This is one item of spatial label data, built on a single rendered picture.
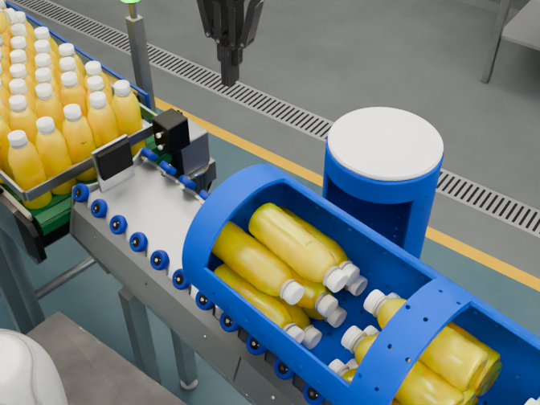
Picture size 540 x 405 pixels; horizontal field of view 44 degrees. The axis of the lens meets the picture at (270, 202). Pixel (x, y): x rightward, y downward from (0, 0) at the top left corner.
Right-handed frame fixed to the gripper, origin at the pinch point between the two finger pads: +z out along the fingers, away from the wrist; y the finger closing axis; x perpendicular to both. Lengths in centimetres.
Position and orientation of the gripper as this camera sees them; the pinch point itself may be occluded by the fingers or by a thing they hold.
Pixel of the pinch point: (230, 63)
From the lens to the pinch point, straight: 106.8
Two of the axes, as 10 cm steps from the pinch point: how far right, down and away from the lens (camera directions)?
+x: 5.1, -5.7, 6.4
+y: 8.6, 3.6, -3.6
